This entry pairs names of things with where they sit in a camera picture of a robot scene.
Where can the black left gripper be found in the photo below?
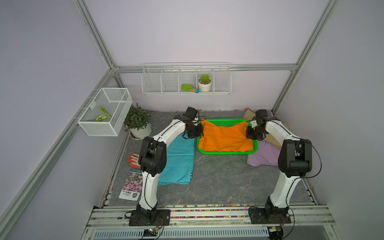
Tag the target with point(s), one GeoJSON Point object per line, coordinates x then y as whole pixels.
{"type": "Point", "coordinates": [198, 134]}

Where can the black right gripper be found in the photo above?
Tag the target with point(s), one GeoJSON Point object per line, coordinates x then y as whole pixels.
{"type": "Point", "coordinates": [249, 134]}

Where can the orange pants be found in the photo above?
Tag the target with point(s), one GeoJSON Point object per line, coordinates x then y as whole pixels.
{"type": "Point", "coordinates": [226, 136]}

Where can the purple pants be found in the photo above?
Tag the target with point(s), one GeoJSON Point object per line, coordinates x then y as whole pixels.
{"type": "Point", "coordinates": [266, 154]}

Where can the teal pants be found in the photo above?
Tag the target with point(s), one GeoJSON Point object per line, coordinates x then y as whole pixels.
{"type": "Point", "coordinates": [180, 162]}

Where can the green plastic basket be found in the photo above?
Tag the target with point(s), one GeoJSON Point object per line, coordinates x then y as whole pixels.
{"type": "Point", "coordinates": [228, 150]}

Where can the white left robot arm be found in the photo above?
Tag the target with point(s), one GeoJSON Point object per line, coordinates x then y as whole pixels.
{"type": "Point", "coordinates": [153, 153]}

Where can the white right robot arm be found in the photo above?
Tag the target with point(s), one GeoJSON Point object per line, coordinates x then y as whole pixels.
{"type": "Point", "coordinates": [294, 162]}

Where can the tan folded pants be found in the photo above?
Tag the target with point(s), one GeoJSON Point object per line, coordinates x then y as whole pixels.
{"type": "Point", "coordinates": [277, 131]}

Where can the green toy shovel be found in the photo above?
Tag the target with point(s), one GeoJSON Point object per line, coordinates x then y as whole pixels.
{"type": "Point", "coordinates": [189, 88]}

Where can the small potted succulent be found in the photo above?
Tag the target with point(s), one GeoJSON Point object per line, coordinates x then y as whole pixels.
{"type": "Point", "coordinates": [204, 83]}

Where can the large green potted plant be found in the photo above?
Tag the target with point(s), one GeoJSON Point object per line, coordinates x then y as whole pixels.
{"type": "Point", "coordinates": [137, 122]}

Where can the red white work glove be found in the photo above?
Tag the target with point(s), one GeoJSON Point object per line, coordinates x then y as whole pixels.
{"type": "Point", "coordinates": [134, 161]}

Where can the flower seed packet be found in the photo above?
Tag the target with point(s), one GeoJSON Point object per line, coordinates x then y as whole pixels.
{"type": "Point", "coordinates": [132, 187]}

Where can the green leaf toy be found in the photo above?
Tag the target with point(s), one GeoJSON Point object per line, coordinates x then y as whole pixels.
{"type": "Point", "coordinates": [106, 115]}

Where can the white wire wall shelf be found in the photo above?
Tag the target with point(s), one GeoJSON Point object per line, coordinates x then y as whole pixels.
{"type": "Point", "coordinates": [167, 78]}

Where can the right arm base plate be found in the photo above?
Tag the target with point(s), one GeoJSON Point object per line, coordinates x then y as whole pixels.
{"type": "Point", "coordinates": [276, 216]}

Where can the white wire side basket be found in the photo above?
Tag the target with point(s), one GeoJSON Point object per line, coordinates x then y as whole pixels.
{"type": "Point", "coordinates": [117, 101]}

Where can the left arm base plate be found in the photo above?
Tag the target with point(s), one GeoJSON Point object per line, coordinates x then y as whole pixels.
{"type": "Point", "coordinates": [143, 218]}

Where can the aluminium front rail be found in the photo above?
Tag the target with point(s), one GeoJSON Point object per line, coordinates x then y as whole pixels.
{"type": "Point", "coordinates": [213, 222]}

